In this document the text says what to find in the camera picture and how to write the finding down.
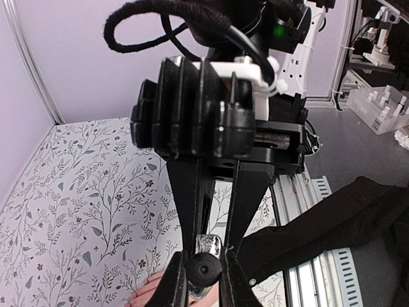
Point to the floral patterned table mat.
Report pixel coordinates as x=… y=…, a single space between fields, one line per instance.
x=90 y=219

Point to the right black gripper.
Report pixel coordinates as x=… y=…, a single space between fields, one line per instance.
x=274 y=140

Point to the black sleeved forearm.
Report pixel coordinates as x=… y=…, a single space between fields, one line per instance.
x=350 y=217

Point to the clear tray of bottles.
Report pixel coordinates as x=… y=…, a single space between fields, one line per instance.
x=382 y=109

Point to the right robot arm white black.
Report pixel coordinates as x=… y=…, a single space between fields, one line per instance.
x=293 y=37

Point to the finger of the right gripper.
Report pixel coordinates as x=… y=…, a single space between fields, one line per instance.
x=186 y=182

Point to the person's bare hand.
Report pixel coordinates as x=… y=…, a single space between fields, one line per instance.
x=145 y=293

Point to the right aluminium frame post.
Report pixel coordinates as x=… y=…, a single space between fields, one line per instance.
x=29 y=61

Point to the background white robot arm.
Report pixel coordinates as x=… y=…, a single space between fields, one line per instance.
x=386 y=17

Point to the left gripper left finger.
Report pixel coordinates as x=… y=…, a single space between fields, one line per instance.
x=172 y=290

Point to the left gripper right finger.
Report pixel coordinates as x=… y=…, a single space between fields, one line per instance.
x=234 y=290

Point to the front aluminium slotted rail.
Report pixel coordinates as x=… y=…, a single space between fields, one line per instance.
x=330 y=279

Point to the black nail polish cap brush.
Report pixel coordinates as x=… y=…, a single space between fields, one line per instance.
x=203 y=269

